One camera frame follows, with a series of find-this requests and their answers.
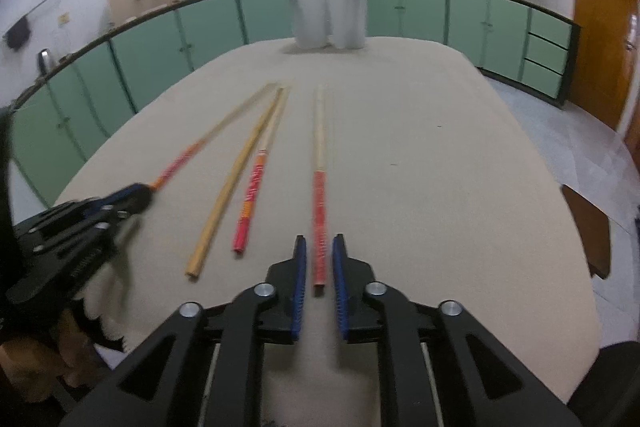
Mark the white twin utensil holder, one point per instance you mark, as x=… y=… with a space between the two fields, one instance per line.
x=338 y=23

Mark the plain wooden chopstick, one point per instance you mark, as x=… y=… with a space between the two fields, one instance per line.
x=196 y=261

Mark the brown wooden door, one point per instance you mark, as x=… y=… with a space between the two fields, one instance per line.
x=603 y=68

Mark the beige tablecloth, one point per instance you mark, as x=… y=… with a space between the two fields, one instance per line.
x=429 y=177

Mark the dark hanging towel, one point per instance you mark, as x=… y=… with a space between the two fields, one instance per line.
x=18 y=34

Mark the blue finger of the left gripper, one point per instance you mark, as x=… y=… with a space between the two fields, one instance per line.
x=134 y=198

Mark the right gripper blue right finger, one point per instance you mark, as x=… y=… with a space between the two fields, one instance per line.
x=341 y=292

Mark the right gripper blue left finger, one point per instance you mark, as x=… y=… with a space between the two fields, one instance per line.
x=298 y=296

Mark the green lower cabinets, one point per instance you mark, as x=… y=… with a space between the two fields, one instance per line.
x=73 y=110

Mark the brown wooden stool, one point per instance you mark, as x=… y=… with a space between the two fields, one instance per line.
x=594 y=231

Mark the steel towel rail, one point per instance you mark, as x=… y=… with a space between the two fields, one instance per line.
x=35 y=9

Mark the steel electric kettle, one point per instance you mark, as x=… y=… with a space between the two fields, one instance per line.
x=45 y=62

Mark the person's left hand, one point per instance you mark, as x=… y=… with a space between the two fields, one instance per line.
x=33 y=367

